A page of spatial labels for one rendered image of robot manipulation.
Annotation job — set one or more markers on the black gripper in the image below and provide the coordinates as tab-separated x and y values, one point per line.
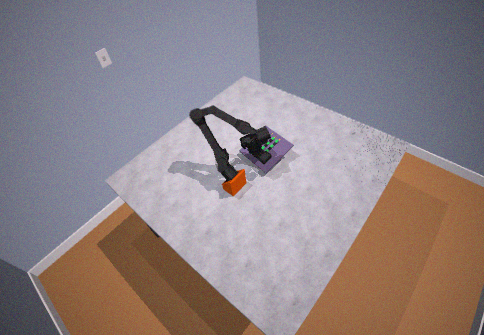
257	152

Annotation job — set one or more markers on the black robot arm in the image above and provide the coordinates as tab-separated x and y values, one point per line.
261	135

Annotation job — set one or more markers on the purple switch panel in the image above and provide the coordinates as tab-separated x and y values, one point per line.
277	146

